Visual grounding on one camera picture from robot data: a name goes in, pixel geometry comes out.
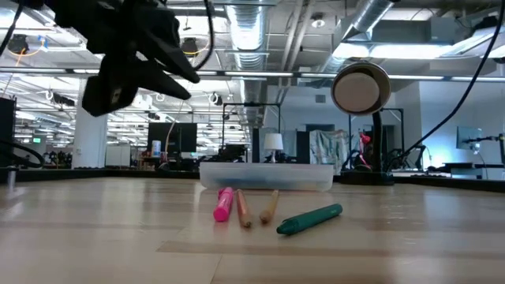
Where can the red object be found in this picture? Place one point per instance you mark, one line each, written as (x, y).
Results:
(365, 139)

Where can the white table lamp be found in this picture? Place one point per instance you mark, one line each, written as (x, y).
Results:
(273, 142)

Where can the gray metal post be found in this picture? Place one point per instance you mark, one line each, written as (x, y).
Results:
(11, 177)

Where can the long ceiling light strip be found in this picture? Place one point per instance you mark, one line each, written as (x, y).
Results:
(256, 73)

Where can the dark green crayon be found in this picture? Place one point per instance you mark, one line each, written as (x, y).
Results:
(311, 219)

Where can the black desk lamp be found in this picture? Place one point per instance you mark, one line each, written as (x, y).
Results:
(359, 90)

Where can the silver ventilation duct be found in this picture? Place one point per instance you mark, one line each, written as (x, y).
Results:
(248, 31)
(371, 16)

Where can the white cabinet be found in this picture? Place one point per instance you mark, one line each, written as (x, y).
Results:
(117, 155)

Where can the orange pencil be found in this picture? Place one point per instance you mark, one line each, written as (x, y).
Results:
(244, 211)

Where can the pink-lidded clear supply box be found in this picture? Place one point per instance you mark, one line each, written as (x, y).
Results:
(264, 175)

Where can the patterned cloth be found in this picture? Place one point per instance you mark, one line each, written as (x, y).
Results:
(331, 144)

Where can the black monitor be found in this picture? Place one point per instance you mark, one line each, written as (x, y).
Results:
(173, 138)

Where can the gray wall monitor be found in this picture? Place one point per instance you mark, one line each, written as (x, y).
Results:
(469, 138)

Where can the pink highlighter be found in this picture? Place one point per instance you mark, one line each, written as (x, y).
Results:
(223, 207)

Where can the black aluminium table frame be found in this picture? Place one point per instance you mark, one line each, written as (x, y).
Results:
(98, 173)

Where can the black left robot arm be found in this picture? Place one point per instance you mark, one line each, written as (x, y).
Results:
(31, 3)

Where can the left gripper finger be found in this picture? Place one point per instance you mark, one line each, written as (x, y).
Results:
(158, 79)
(173, 59)

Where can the yellow pencil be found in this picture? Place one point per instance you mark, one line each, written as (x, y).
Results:
(269, 209)

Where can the blue and white canister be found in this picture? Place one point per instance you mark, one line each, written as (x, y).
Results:
(156, 148)

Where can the white column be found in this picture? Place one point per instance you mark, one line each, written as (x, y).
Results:
(90, 138)

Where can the black cabinet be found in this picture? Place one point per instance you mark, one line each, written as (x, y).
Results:
(7, 130)

